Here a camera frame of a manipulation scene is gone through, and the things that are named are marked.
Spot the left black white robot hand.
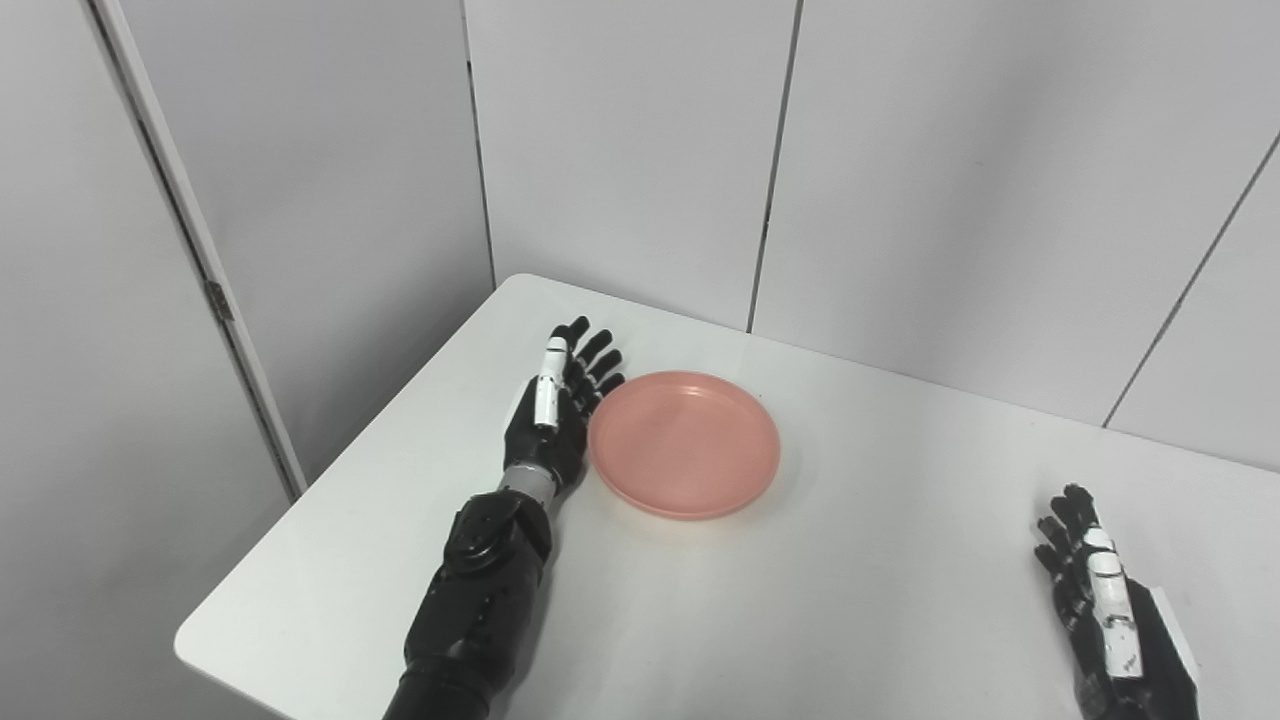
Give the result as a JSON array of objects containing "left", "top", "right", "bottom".
[{"left": 503, "top": 316, "right": 626, "bottom": 492}]

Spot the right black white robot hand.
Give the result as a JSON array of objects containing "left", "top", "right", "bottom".
[{"left": 1034, "top": 484, "right": 1202, "bottom": 720}]

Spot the pink round plate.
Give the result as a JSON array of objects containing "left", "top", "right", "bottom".
[{"left": 587, "top": 370, "right": 782, "bottom": 521}]

